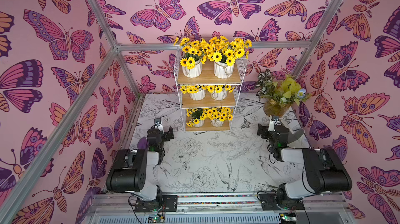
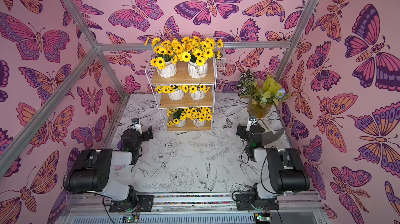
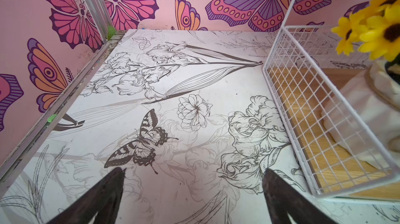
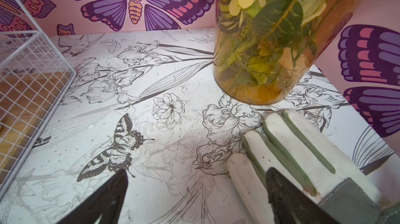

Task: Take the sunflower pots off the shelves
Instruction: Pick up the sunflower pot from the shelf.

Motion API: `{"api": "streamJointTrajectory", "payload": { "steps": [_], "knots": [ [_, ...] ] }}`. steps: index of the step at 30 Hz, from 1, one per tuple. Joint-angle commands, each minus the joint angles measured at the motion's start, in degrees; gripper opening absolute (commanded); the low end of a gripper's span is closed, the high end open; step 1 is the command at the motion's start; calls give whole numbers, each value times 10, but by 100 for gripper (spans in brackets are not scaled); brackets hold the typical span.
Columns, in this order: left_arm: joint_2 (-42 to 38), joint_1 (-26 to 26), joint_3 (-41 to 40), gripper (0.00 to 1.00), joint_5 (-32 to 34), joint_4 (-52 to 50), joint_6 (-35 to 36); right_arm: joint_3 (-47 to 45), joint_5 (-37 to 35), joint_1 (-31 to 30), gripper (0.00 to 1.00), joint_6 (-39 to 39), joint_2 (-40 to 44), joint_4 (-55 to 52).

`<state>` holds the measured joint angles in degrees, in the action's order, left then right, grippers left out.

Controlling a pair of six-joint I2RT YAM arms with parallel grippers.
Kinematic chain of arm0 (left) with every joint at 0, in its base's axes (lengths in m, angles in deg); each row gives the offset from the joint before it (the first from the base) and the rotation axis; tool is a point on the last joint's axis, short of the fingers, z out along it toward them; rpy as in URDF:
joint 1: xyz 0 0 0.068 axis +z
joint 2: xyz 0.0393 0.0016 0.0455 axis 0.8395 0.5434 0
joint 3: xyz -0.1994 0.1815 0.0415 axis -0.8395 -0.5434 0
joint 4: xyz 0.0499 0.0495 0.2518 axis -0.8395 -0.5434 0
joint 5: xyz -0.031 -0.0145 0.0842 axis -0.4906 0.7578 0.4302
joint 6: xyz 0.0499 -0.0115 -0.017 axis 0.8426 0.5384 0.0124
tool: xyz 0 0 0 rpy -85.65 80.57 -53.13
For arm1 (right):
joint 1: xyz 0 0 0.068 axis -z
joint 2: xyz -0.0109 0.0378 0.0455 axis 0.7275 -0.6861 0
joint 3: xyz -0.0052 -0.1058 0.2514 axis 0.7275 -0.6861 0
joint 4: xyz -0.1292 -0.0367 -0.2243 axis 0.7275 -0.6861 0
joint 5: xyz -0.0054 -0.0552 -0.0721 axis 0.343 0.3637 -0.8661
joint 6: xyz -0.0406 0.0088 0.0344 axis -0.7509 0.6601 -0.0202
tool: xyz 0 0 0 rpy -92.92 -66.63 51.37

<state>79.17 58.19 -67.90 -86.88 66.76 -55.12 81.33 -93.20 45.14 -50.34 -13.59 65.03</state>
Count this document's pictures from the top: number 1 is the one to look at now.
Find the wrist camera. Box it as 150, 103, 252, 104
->
268, 115, 279, 132
154, 118, 164, 131

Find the sunflower pot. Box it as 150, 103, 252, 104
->
180, 85, 206, 101
186, 108, 207, 128
206, 84, 235, 101
205, 36, 252, 79
203, 107, 233, 127
174, 37, 208, 78

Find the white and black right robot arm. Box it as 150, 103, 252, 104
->
257, 121, 352, 209

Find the green plant in glass vase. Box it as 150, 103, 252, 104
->
255, 69, 311, 117

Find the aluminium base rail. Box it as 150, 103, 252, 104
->
83, 192, 357, 224

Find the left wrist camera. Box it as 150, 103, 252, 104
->
154, 118, 164, 131

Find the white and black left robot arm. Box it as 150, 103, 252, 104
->
106, 125, 178, 215

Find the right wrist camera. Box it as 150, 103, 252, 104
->
268, 115, 279, 132

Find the white wire wooden shelf rack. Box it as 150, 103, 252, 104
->
174, 48, 247, 132

